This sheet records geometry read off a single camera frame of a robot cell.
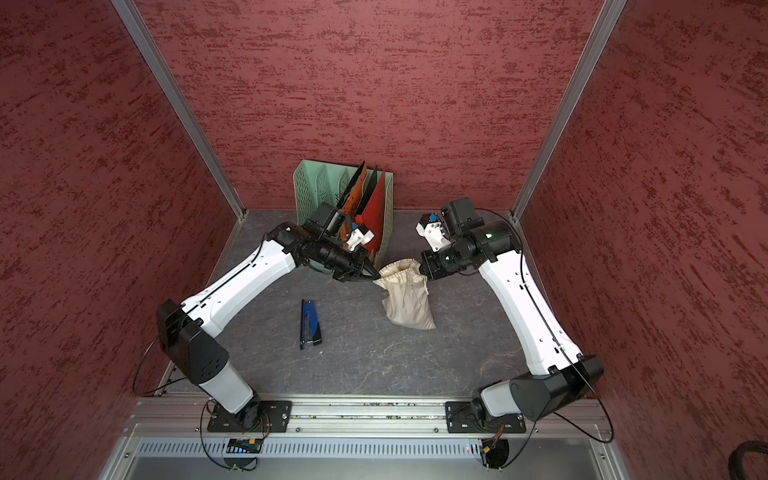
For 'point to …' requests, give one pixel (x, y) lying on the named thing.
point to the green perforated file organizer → (319, 182)
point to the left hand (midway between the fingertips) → (375, 282)
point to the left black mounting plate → (264, 416)
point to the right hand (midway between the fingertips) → (424, 274)
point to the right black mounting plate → (475, 417)
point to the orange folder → (350, 206)
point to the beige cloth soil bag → (405, 300)
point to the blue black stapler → (309, 324)
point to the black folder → (350, 186)
